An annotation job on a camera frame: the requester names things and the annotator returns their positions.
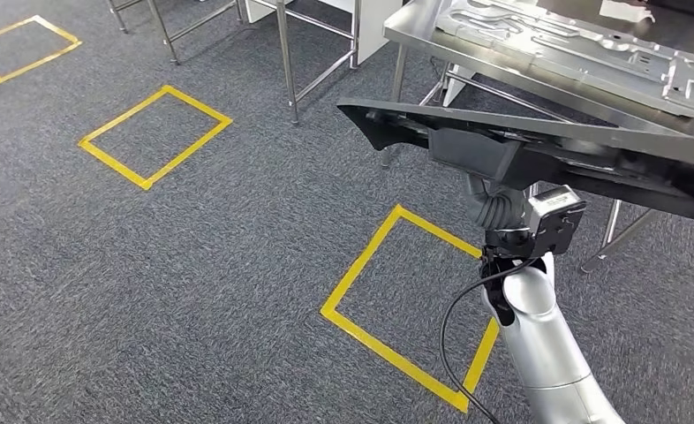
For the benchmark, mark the black plastic panel part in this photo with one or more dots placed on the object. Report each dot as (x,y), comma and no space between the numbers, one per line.
(475,152)

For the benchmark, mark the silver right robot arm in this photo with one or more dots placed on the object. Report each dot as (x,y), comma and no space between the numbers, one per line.
(546,351)

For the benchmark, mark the stainless steel workbench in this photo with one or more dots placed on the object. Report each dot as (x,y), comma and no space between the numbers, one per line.
(417,29)

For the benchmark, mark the stainless steel table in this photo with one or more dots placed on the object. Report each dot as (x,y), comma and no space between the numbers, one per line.
(287,58)

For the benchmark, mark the large grey metal plate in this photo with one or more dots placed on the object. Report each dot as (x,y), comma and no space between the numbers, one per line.
(557,52)

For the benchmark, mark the white paper sheet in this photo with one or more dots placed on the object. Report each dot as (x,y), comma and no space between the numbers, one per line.
(622,10)

